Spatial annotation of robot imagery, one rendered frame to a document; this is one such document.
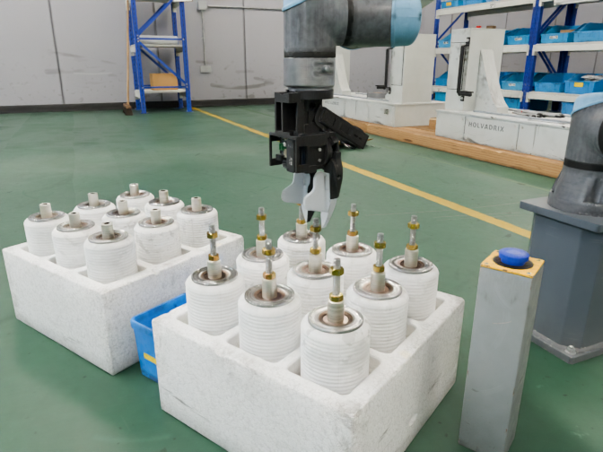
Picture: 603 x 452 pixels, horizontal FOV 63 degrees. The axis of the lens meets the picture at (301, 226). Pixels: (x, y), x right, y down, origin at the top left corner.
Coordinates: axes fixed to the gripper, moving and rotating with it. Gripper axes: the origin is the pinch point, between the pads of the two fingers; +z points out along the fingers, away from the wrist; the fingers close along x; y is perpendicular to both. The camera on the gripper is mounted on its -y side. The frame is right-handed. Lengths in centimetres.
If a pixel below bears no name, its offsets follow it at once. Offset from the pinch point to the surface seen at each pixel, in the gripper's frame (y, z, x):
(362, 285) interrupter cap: -1.2, 9.3, 9.4
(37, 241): 33, 14, -57
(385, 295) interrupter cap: -1.4, 9.2, 14.0
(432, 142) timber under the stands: -237, 30, -161
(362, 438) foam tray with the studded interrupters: 11.8, 21.6, 23.3
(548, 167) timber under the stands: -214, 30, -66
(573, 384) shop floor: -41, 35, 28
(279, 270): 3.4, 11.0, -6.6
